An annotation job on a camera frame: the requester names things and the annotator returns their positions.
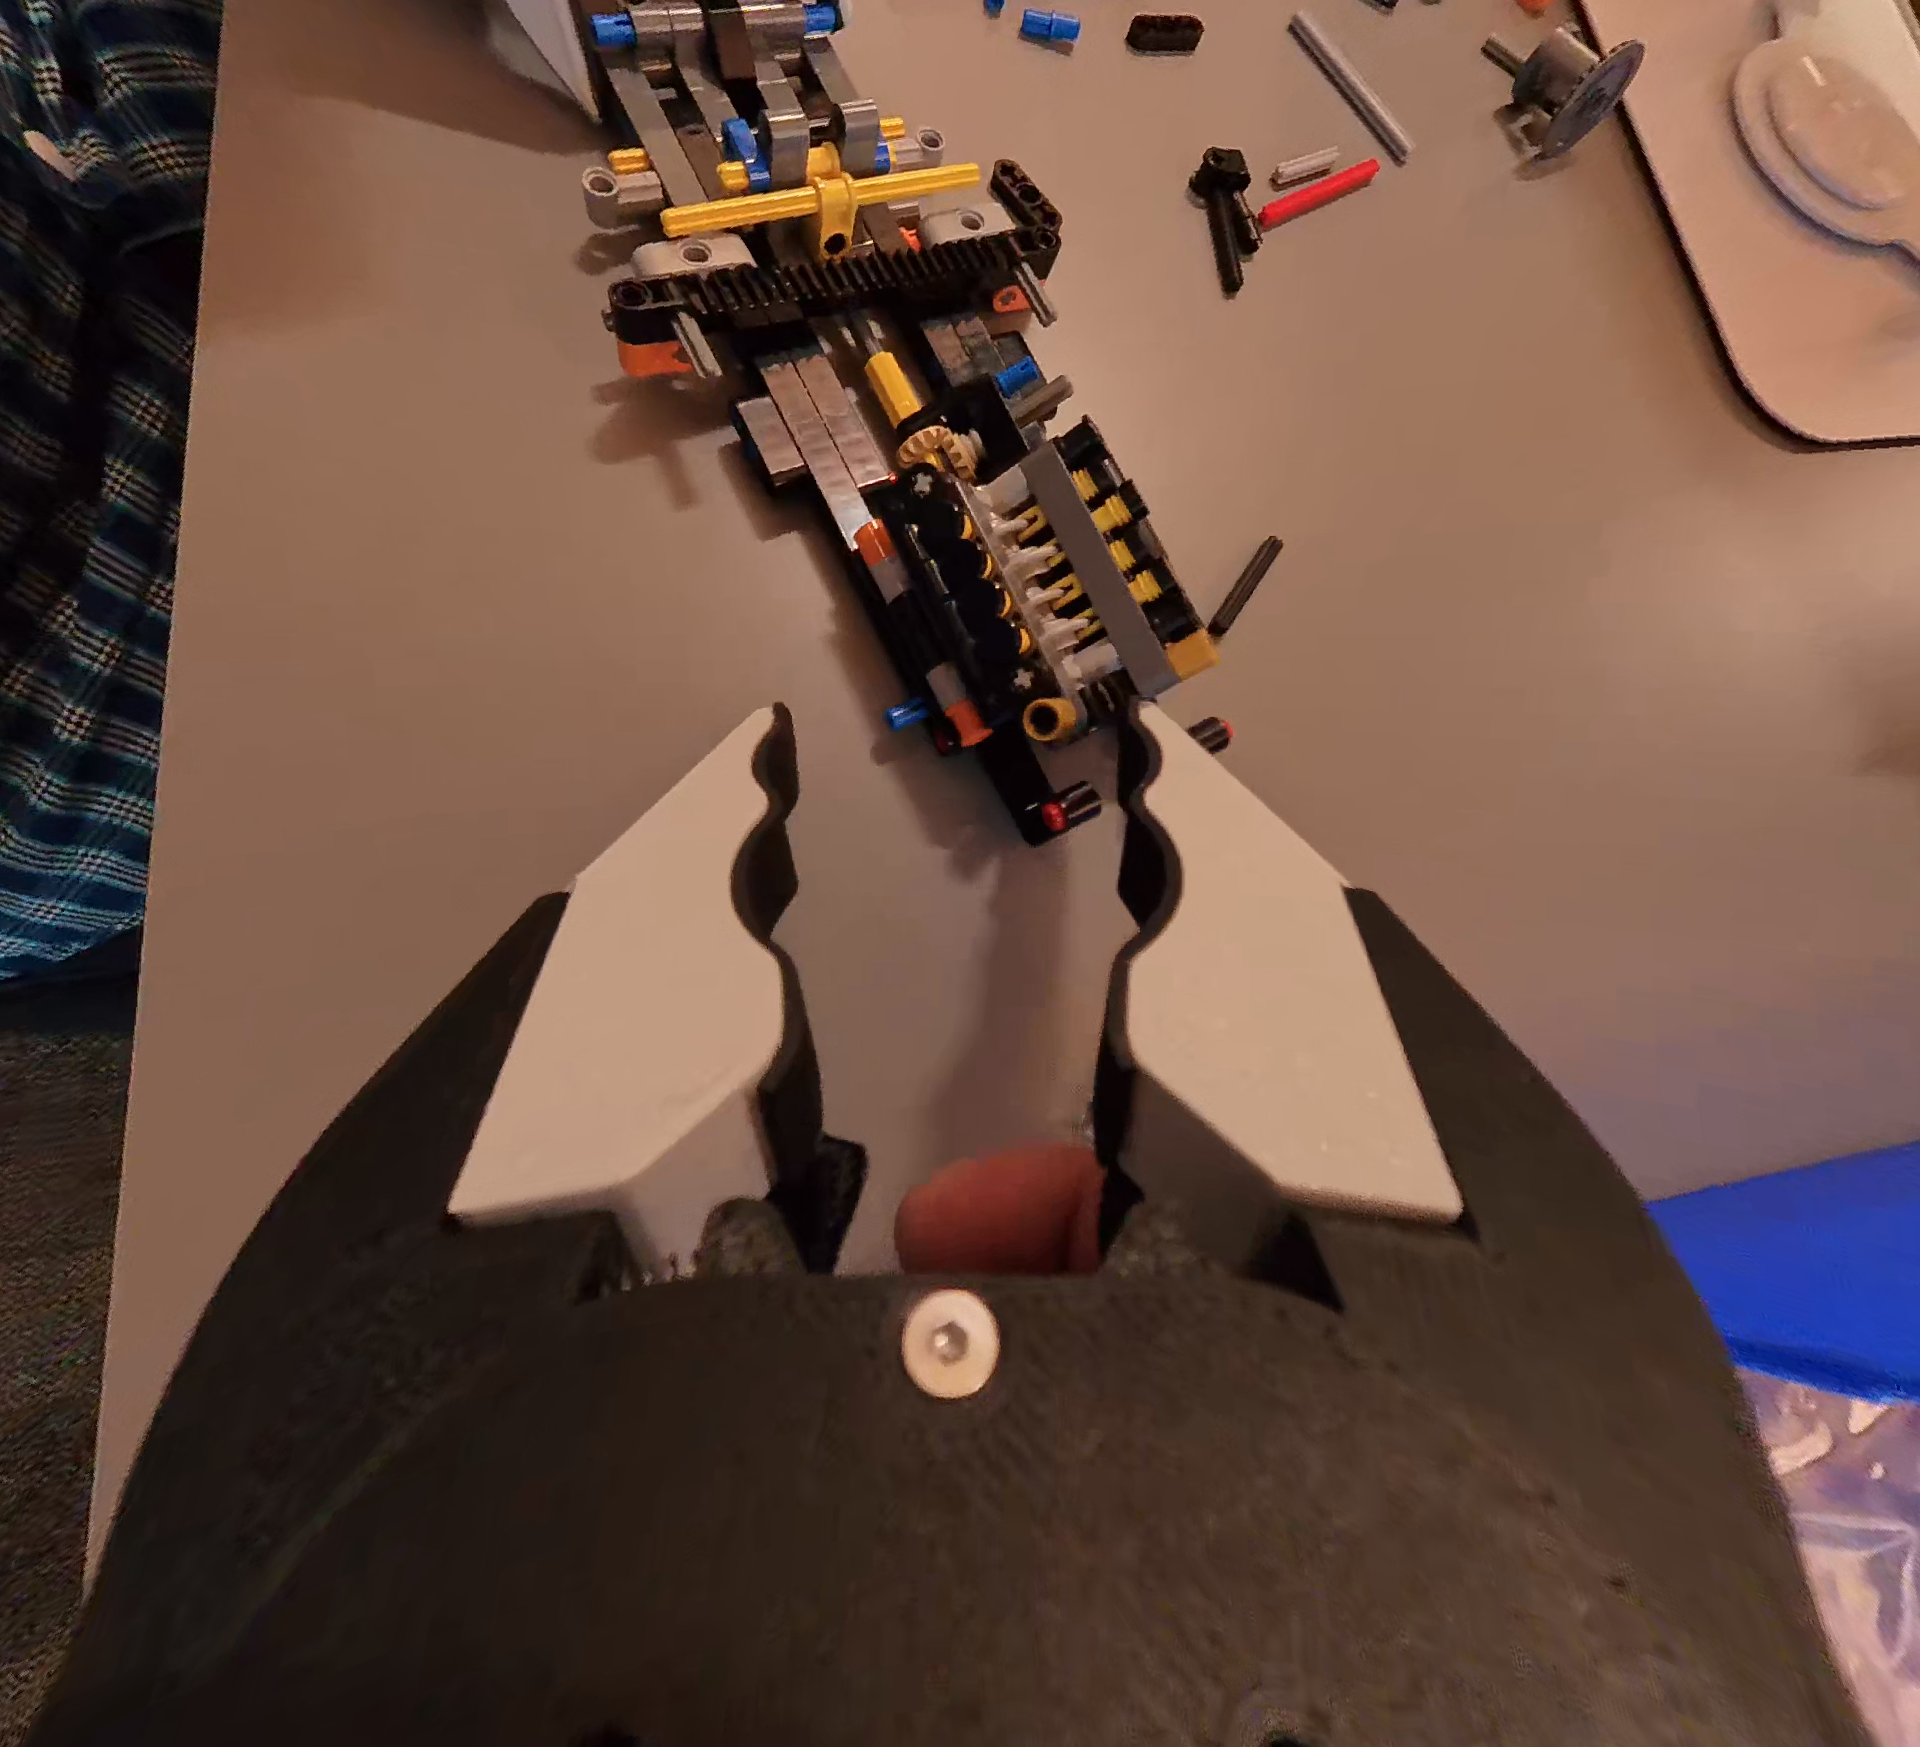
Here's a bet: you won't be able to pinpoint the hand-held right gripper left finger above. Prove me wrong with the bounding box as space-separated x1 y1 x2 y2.
447 703 871 1275

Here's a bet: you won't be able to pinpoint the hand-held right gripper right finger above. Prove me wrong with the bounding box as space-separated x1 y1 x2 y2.
1091 701 1466 1275

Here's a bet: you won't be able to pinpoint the lego car chassis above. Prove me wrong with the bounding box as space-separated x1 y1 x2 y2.
575 0 1233 847

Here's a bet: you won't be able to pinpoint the black lego axle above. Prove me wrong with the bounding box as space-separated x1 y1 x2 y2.
1207 535 1284 642

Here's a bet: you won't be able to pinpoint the red lego axle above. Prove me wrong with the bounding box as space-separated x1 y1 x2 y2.
1255 155 1380 230

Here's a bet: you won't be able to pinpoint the black lego connector with pins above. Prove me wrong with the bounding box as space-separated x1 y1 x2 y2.
1189 144 1265 298

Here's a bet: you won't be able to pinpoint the long grey lego axle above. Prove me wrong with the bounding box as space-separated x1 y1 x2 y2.
1288 12 1414 165

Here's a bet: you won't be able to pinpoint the person's right hand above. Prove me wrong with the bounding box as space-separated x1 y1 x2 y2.
896 1144 1105 1275

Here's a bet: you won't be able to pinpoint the blue plastic bin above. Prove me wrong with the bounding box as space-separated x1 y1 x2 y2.
1645 1144 1920 1747

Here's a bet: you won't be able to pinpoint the crumpled clear plastic bags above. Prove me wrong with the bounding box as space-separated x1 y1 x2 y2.
1742 1373 1920 1747

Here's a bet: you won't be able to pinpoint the blue plaid pants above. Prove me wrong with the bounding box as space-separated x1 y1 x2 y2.
0 0 237 985

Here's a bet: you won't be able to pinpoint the white lamp base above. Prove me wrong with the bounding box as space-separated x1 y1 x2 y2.
1549 0 1920 447

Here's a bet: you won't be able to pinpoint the white stand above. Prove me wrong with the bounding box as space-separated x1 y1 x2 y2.
1730 0 1920 249

